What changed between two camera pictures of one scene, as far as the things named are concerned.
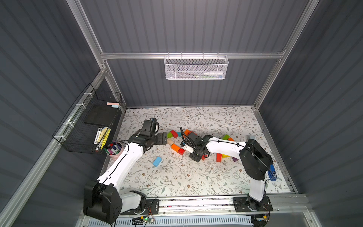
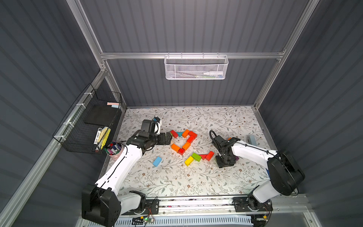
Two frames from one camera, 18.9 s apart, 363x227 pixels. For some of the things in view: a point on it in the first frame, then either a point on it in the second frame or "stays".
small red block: (181, 151) stays
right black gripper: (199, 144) to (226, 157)
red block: (174, 134) stays
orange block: (175, 147) stays
